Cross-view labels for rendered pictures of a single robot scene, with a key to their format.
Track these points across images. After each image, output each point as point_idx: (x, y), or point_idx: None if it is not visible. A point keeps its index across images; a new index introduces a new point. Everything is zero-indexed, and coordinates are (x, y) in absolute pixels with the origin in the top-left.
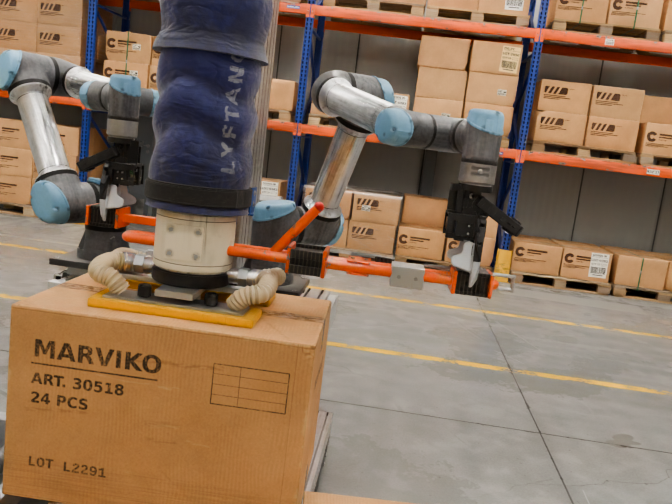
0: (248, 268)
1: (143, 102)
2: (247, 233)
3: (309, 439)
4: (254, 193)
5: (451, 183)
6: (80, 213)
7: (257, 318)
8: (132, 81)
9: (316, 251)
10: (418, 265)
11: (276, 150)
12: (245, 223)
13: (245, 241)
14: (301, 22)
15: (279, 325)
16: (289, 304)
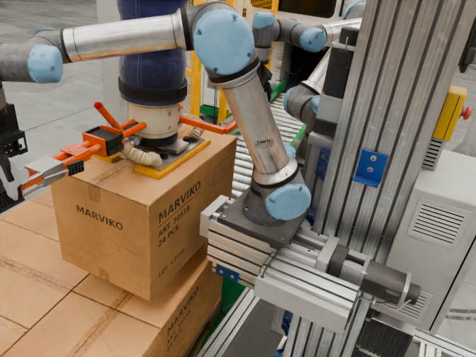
0: (133, 138)
1: (295, 37)
2: (358, 195)
3: (91, 245)
4: (370, 158)
5: (10, 103)
6: (292, 112)
7: (100, 156)
8: (254, 16)
9: (103, 138)
10: (40, 168)
11: None
12: (346, 179)
13: (350, 199)
14: None
15: (91, 165)
16: (139, 181)
